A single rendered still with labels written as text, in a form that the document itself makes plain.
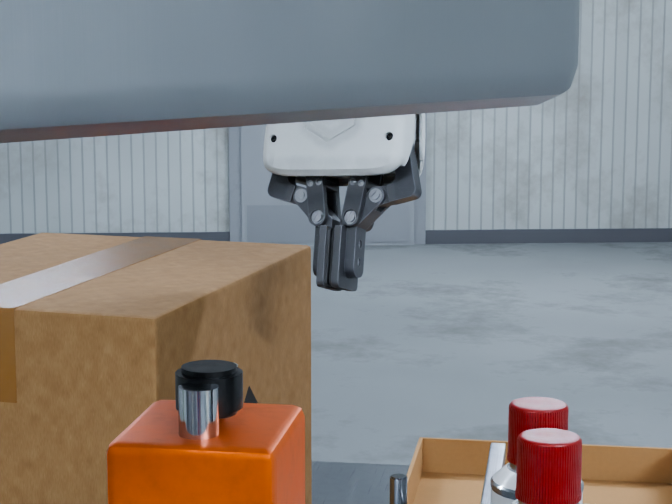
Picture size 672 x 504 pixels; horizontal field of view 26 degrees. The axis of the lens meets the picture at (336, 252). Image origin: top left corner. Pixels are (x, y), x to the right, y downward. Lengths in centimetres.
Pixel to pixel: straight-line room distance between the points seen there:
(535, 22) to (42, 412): 77
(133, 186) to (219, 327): 751
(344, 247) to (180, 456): 60
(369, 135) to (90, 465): 27
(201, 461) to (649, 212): 846
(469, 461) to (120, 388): 68
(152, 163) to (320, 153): 752
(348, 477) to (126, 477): 116
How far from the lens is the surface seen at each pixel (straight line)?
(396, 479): 98
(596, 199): 870
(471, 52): 16
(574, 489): 76
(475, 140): 852
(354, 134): 94
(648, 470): 152
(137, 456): 36
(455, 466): 152
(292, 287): 111
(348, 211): 95
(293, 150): 95
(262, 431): 36
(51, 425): 92
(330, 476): 152
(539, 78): 18
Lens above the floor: 130
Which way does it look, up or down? 9 degrees down
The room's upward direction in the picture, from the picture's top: straight up
